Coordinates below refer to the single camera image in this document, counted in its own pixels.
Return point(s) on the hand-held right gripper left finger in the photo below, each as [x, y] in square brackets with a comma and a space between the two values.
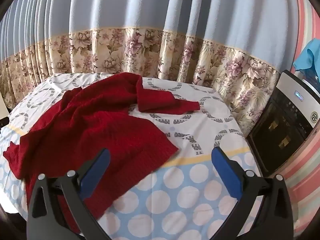
[93, 171]

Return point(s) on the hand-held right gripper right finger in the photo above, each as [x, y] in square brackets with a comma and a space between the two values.
[226, 172]

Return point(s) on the red knit sweater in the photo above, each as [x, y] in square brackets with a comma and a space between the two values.
[95, 127]

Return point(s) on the printed bed sheet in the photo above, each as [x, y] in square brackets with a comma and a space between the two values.
[175, 180]

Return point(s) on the black water dispenser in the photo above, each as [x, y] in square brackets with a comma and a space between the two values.
[282, 122]

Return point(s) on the blue cloth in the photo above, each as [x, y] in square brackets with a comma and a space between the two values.
[308, 55]

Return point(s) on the blue floral curtain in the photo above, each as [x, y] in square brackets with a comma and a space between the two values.
[140, 30]

